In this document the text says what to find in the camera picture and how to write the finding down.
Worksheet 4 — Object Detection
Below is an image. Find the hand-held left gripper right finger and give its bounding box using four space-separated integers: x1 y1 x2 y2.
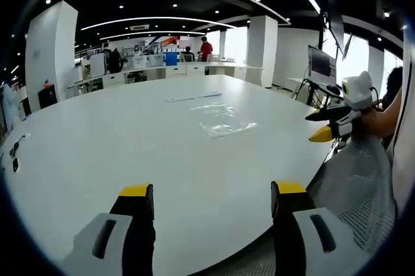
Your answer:
270 180 374 276

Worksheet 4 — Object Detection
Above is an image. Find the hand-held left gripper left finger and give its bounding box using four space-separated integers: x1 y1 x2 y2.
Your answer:
61 183 157 276

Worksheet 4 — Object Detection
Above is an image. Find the clear food packaging bag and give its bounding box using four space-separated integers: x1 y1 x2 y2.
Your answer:
190 102 235 117
200 114 259 140

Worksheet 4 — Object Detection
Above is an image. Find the white mesh bag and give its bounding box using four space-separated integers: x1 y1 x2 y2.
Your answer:
305 135 398 255

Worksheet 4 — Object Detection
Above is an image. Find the computer monitor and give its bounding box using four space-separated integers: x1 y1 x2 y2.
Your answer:
307 45 338 80

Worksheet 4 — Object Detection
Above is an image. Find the dark hanging stand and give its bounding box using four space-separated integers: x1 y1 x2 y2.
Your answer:
326 0 353 60

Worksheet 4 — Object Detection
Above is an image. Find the person's white shirt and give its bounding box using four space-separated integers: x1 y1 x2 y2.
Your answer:
391 39 415 215

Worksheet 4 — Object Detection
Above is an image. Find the long white counter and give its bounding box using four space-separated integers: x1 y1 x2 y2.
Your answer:
67 60 264 96

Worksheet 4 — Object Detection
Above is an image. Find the white cabinet box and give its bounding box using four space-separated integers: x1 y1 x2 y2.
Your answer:
89 52 108 78

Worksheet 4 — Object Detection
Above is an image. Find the thin black cable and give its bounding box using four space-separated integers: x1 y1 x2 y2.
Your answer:
390 62 413 162

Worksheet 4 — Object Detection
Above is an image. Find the black cable with plugs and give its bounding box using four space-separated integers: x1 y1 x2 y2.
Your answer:
8 133 30 172

